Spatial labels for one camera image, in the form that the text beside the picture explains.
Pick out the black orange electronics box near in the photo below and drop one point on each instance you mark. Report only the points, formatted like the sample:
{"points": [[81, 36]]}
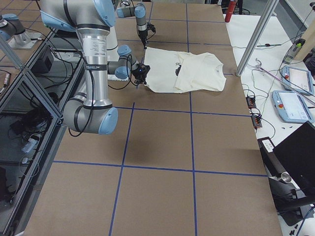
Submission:
{"points": [[256, 120]]}

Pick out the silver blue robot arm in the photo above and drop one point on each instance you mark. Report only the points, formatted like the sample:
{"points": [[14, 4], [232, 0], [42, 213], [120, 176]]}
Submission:
{"points": [[138, 11], [90, 110]]}

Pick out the aluminium frame post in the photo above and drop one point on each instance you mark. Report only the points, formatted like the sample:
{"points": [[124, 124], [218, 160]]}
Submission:
{"points": [[262, 23]]}

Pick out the white table cover sheet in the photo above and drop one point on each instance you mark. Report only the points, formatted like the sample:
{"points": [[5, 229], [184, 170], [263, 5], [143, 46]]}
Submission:
{"points": [[261, 74]]}

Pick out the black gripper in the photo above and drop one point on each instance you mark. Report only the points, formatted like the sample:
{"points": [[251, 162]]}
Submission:
{"points": [[137, 73], [142, 34]]}

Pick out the black orange electronics box far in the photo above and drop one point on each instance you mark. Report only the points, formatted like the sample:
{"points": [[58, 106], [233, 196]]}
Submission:
{"points": [[250, 99]]}

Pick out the far blue teach pendant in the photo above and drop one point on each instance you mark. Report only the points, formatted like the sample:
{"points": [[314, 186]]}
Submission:
{"points": [[298, 79]]}

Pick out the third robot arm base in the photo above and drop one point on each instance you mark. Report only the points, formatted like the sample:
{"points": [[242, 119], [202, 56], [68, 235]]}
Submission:
{"points": [[12, 30]]}

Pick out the near blue teach pendant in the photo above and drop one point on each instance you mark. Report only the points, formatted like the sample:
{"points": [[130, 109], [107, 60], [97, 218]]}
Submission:
{"points": [[291, 108]]}

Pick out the red bottle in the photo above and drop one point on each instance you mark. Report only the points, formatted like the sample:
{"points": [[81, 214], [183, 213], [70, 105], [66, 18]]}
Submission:
{"points": [[230, 10]]}

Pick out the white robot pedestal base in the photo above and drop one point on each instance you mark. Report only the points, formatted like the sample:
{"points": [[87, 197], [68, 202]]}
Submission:
{"points": [[119, 58]]}

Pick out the cream long-sleeve cat shirt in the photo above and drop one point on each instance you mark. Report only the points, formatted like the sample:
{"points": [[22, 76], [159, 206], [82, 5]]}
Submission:
{"points": [[180, 72]]}

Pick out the black orange electronics box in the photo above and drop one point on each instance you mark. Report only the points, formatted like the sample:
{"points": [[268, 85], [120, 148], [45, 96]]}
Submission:
{"points": [[256, 120], [250, 99]]}

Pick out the blue teach pendant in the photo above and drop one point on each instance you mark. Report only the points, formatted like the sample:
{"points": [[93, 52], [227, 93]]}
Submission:
{"points": [[298, 79], [291, 108]]}

